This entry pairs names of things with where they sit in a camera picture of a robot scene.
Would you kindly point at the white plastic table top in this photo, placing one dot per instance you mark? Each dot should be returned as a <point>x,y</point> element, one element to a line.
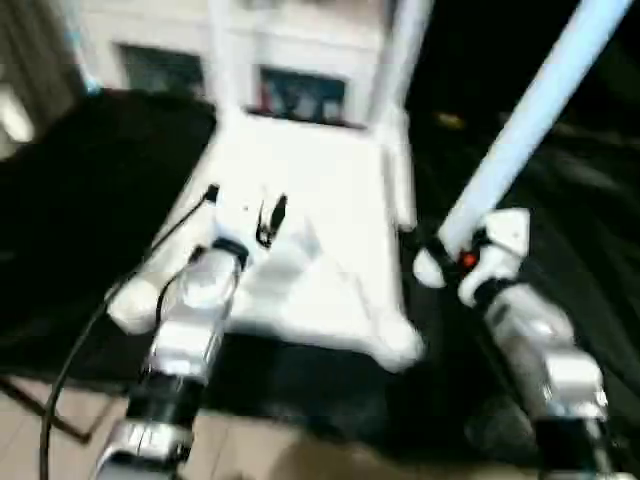
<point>325,200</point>

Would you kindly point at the white plastic table leg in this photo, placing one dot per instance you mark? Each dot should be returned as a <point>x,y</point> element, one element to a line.
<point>220,60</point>
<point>402,75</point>
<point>525,125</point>

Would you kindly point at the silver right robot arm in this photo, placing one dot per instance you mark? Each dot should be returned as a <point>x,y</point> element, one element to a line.
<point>545,360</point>

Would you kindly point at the red package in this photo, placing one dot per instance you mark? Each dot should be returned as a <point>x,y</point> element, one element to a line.
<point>264,95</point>

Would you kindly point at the small gold object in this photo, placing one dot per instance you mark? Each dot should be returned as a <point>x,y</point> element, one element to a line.
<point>449,118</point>

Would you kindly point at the white glass door cabinet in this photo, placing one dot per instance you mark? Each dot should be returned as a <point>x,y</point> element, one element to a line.
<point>300,30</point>

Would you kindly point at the black work mat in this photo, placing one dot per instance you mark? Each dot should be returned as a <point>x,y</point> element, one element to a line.
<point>75,225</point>

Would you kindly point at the white blue patterned roll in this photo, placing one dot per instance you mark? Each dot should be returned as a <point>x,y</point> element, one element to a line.
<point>82,50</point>

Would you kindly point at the beige curtain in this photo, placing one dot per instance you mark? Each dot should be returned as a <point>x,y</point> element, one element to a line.
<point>30,60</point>

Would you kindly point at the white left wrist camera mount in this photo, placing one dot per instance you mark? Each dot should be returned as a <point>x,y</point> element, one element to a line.
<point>235,215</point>

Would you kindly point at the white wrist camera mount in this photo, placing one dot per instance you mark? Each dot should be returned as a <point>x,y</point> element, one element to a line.
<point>235,215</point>
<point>505,235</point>

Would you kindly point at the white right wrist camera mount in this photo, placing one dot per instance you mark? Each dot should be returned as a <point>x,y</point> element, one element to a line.
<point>505,235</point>

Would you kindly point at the black metal table frame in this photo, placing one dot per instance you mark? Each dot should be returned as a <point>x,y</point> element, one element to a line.
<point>60,420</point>

